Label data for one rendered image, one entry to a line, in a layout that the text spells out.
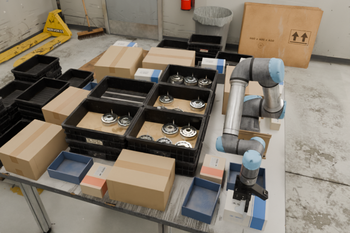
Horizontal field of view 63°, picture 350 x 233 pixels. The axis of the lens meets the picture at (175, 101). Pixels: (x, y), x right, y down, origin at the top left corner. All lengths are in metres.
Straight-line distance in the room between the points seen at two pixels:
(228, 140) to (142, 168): 0.47
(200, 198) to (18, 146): 1.05
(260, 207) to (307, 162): 1.54
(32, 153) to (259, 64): 1.28
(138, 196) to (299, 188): 1.61
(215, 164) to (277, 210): 0.39
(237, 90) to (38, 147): 1.12
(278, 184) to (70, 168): 1.20
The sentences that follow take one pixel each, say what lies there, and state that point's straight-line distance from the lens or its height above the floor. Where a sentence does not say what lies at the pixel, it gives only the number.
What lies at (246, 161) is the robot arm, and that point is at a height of 1.10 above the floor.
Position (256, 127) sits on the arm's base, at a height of 0.88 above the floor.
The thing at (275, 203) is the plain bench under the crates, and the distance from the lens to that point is 1.67.
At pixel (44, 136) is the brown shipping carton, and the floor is 0.86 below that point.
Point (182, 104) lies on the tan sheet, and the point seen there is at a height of 0.83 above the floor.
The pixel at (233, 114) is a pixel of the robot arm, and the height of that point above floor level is 1.16.
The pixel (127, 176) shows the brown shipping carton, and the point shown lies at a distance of 1.50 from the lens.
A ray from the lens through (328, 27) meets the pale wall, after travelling 4.75.
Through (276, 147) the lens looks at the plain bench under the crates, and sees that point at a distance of 1.97.
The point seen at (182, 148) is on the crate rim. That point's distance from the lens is 1.52.
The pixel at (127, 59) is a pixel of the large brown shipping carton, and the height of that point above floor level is 0.90.
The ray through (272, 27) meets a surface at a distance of 4.48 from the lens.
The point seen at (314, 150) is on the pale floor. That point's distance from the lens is 3.15.
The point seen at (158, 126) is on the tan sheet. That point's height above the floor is 0.83.
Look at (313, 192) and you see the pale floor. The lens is 2.77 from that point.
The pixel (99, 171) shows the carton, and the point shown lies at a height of 0.77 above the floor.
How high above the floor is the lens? 1.99
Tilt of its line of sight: 35 degrees down
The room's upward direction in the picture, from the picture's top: straight up
